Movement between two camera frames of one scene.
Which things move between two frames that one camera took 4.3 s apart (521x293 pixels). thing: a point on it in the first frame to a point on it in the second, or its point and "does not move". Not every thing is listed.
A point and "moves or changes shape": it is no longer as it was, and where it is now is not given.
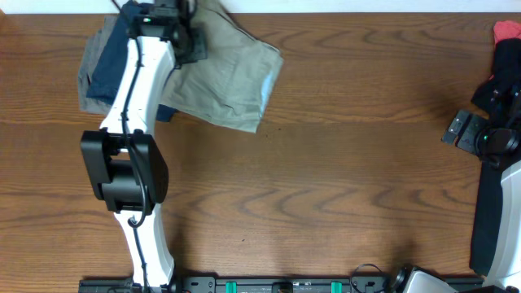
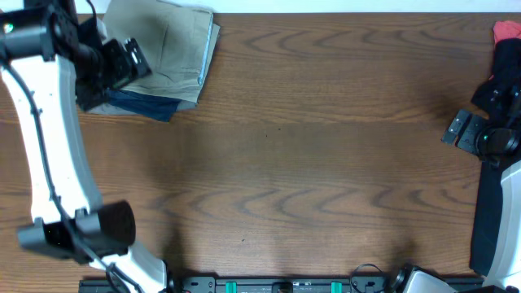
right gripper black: (468, 140) does not move
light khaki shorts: (230, 85) moves or changes shape
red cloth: (506, 29) does not move
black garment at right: (505, 79) does not move
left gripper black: (200, 51) to (117, 54)
